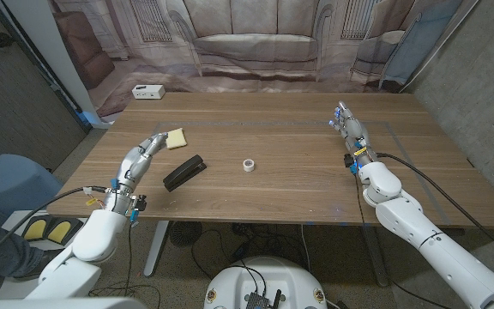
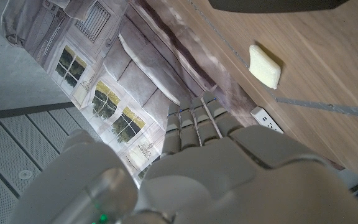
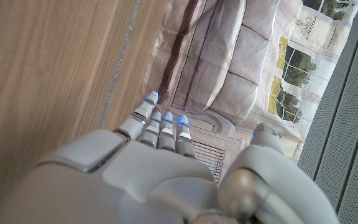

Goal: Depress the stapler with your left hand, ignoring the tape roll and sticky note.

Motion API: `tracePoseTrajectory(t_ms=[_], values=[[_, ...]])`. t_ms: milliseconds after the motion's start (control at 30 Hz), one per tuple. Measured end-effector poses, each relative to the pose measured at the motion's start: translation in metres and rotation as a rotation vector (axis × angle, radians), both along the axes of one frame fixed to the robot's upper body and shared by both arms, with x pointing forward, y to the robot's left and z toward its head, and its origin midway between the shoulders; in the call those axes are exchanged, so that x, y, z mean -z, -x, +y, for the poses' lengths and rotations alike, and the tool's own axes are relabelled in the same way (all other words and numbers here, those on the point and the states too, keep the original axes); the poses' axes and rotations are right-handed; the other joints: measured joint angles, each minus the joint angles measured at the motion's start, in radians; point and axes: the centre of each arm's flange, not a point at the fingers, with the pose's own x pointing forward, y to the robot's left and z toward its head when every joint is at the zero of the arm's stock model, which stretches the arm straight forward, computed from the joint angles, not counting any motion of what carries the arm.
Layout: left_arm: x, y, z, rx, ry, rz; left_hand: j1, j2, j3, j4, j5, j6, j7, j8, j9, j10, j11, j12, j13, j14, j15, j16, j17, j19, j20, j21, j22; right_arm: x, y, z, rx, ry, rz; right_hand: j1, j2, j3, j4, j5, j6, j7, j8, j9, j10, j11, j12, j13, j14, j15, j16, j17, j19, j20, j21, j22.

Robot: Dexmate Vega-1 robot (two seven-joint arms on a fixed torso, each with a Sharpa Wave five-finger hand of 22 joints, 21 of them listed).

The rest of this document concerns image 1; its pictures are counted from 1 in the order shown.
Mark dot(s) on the black electronics module with antenna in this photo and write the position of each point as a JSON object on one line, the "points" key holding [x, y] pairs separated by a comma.
{"points": [[257, 301]]}

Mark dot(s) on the yellow sticky note pad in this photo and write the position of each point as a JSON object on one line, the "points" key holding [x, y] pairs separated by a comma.
{"points": [[176, 138]]}

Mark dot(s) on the blue padded chair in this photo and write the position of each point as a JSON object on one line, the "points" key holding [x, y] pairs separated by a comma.
{"points": [[11, 180]]}

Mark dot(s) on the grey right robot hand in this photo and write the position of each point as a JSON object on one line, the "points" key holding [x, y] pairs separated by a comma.
{"points": [[354, 131]]}

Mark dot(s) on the white robot torso edge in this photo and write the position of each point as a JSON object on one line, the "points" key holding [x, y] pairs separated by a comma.
{"points": [[58, 304]]}

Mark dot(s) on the white floor plate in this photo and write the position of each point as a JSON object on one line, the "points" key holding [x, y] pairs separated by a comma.
{"points": [[15, 221]]}

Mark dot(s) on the yellow foot pedal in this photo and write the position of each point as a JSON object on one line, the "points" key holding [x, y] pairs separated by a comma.
{"points": [[59, 232], [36, 230]]}

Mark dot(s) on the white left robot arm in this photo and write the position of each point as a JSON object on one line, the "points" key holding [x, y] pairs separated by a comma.
{"points": [[92, 240]]}

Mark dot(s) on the grey table leg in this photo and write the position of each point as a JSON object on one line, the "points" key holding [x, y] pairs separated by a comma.
{"points": [[375, 257]]}

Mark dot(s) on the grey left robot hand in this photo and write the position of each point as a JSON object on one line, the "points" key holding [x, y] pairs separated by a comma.
{"points": [[137, 165]]}

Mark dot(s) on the white tape roll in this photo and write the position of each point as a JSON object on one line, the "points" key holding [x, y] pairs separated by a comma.
{"points": [[249, 168]]}

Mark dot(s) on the white power strip box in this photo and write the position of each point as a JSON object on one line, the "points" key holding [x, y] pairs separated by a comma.
{"points": [[148, 92]]}

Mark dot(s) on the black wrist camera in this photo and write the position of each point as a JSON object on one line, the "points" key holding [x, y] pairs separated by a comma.
{"points": [[141, 201], [348, 160]]}

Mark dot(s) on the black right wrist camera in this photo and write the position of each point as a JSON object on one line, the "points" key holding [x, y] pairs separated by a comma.
{"points": [[348, 160]]}

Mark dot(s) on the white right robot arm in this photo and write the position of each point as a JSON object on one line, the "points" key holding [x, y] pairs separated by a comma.
{"points": [[410, 219]]}

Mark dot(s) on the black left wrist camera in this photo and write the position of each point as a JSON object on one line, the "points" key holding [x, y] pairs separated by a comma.
{"points": [[141, 201]]}

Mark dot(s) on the white wall post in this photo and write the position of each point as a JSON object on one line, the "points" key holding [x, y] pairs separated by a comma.
{"points": [[50, 56]]}

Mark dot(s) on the printed sofa room backdrop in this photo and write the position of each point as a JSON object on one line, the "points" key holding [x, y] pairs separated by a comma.
{"points": [[251, 43]]}

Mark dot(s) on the black stapler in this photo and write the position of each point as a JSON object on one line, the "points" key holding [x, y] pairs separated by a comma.
{"points": [[184, 173]]}

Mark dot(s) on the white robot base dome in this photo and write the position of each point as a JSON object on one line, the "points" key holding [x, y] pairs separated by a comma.
{"points": [[272, 274]]}

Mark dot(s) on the round black floor fan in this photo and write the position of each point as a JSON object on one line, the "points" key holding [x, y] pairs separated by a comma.
{"points": [[185, 234]]}

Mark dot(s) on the white table leg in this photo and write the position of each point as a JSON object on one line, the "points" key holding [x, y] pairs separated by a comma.
{"points": [[157, 249]]}

